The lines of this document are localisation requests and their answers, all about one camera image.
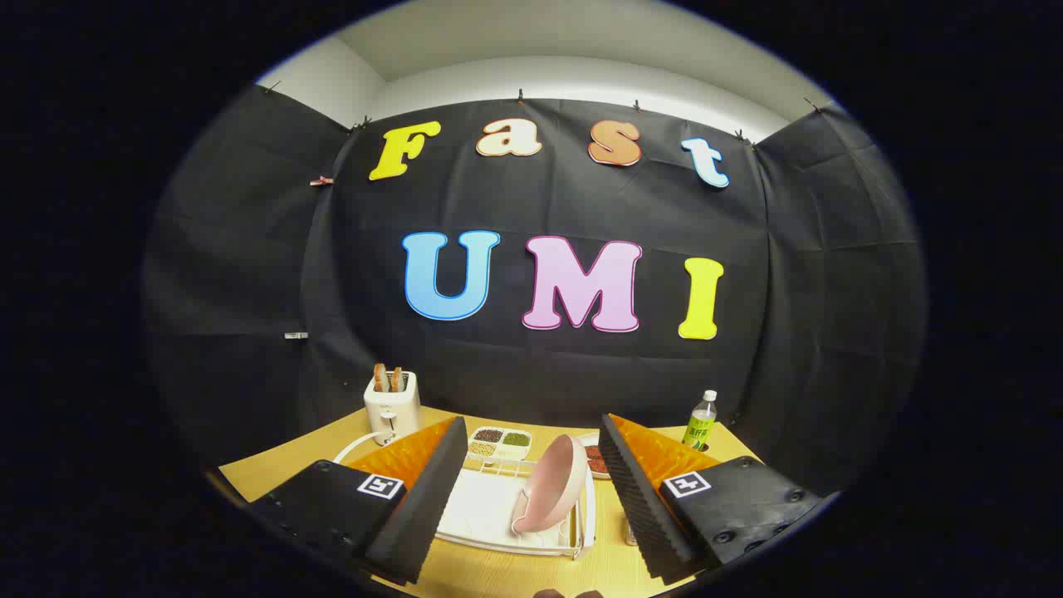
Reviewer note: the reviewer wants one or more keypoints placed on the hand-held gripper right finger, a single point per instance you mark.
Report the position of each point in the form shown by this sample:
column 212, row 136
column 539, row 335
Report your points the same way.
column 644, row 507

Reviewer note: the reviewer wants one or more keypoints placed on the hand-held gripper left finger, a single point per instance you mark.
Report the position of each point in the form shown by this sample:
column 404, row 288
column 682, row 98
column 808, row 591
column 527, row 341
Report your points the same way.
column 415, row 515

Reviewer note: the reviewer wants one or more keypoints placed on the pink plate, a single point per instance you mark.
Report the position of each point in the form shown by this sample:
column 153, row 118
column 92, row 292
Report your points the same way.
column 552, row 486

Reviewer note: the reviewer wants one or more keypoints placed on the white plate with sausages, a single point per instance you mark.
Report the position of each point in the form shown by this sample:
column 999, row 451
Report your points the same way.
column 591, row 438

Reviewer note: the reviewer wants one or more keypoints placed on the white divided dish with beans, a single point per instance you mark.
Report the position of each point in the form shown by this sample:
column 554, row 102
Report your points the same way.
column 501, row 443

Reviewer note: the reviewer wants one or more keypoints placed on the green label drink bottle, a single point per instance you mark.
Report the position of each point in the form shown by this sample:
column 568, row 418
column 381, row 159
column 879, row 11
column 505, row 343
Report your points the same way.
column 700, row 423

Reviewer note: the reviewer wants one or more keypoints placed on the white toaster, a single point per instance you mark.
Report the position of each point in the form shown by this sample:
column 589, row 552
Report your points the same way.
column 390, row 411

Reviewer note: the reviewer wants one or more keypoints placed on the toast slice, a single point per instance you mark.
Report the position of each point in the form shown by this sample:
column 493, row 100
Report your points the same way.
column 380, row 378
column 397, row 379

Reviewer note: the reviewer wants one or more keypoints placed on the black backdrop cloth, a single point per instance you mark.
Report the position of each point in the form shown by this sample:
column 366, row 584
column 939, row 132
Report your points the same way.
column 249, row 274

